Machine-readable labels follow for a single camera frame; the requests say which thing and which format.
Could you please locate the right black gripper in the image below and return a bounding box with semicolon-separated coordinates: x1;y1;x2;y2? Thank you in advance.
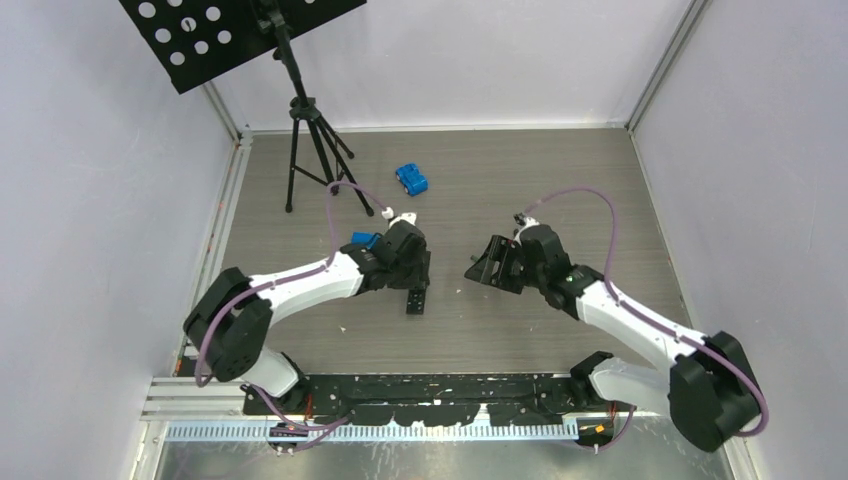
465;234;547;295

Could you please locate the black remote control back up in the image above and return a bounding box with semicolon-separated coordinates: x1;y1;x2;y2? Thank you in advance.
406;287;427;315

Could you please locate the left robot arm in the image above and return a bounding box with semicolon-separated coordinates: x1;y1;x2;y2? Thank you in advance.
183;219;430;414

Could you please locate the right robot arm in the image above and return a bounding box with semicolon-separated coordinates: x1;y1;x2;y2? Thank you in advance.
464;222;767;452

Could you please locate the blue green white block stack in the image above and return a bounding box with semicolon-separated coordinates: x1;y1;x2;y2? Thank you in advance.
350;232;381;250

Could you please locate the blue toy car block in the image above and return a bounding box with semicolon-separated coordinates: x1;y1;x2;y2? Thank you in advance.
395;163;429;197

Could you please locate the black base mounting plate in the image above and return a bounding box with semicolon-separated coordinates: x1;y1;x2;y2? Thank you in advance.
271;373;608;427

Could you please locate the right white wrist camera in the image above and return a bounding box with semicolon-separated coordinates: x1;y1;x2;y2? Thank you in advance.
513;212;540;242

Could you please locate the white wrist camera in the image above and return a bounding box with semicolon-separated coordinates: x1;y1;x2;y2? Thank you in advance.
513;212;540;242
381;207;417;228

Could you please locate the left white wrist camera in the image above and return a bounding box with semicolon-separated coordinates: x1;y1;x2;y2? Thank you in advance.
381;207;417;228

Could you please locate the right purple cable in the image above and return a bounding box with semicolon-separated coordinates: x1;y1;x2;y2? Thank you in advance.
523;186;771;458

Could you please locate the purple cable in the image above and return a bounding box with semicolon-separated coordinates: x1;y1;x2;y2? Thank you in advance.
193;180;395;455
523;186;771;458

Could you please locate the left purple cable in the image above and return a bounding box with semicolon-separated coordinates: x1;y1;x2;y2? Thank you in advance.
193;180;395;455

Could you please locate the aluminium frame rail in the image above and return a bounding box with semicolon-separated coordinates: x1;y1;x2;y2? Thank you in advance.
135;374;747;458

